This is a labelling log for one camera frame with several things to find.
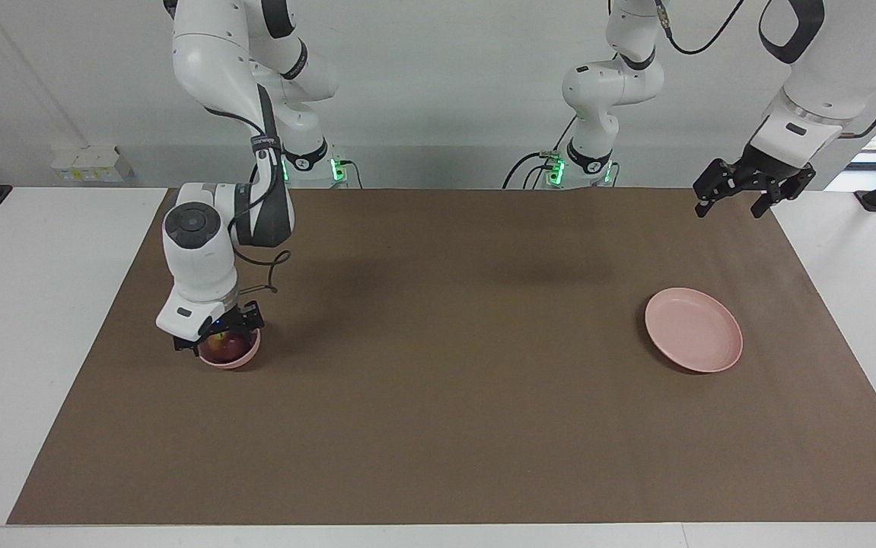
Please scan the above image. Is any pink bowl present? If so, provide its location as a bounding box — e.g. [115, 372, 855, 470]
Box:
[197, 327, 262, 370]

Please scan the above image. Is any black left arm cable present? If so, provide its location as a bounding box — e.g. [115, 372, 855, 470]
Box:
[655, 0, 876, 140]

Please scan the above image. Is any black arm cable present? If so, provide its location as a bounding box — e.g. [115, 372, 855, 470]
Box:
[205, 107, 292, 296]
[655, 0, 876, 140]

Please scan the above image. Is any white wall socket box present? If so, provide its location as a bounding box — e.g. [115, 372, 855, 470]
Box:
[49, 145, 134, 183]

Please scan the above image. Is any dark red apple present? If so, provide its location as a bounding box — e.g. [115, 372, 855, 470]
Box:
[205, 331, 250, 362]

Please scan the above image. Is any brown table mat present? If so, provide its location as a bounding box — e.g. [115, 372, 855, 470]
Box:
[6, 188, 876, 526]

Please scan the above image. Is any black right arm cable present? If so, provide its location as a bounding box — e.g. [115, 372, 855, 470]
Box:
[205, 107, 292, 296]

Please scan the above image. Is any pink plate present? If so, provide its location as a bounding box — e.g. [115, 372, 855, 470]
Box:
[644, 287, 744, 374]

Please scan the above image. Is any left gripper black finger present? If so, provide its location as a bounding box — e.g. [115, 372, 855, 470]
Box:
[750, 168, 817, 220]
[693, 158, 747, 219]

